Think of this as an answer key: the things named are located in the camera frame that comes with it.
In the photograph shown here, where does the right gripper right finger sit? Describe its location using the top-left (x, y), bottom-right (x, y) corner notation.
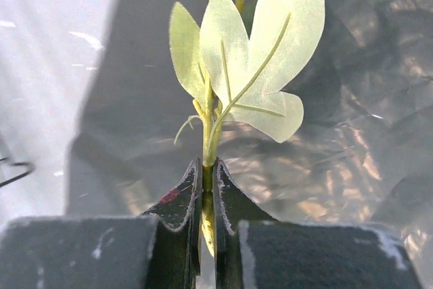
top-left (213, 160), bottom-right (421, 288)

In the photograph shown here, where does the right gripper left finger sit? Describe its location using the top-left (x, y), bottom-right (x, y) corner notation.
top-left (1, 159), bottom-right (202, 288)

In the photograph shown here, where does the black wrapping paper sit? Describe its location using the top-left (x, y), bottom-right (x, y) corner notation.
top-left (66, 0), bottom-right (432, 252)

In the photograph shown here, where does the black wire basket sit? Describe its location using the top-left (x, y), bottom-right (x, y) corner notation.
top-left (1, 156), bottom-right (35, 187)

